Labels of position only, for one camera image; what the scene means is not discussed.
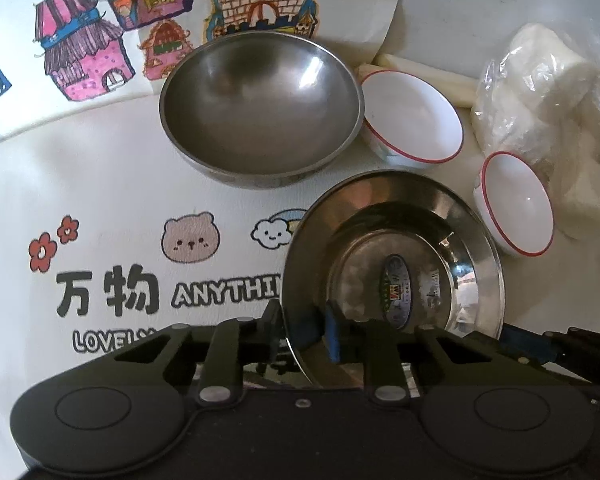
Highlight steel plate with label sticker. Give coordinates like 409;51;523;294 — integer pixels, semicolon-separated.
281;170;505;388

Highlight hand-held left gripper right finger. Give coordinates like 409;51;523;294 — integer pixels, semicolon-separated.
324;309;491;406

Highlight white bowl with red rim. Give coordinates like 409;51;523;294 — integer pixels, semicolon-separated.
357;63;465;168
472;151;555;258

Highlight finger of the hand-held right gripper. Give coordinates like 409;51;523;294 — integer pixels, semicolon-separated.
501;325;600;400

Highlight cream white stick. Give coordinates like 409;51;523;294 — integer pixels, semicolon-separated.
372;52;477;108

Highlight large stainless steel bowl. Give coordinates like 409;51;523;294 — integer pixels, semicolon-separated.
159;30;366;190

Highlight plastic bag of white buns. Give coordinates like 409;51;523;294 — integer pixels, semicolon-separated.
470;10;600;241

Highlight white printed tablecloth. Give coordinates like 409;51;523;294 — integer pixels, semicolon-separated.
0;0;600;466

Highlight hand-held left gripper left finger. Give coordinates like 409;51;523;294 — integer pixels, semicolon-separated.
112;301;288;407

